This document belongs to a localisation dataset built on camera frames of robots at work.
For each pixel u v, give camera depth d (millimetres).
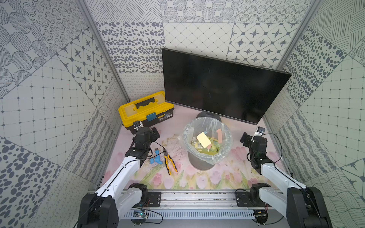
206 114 1084
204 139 752
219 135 745
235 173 838
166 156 880
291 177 839
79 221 390
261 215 726
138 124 720
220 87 1039
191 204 731
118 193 454
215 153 635
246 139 787
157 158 873
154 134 779
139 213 702
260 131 743
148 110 924
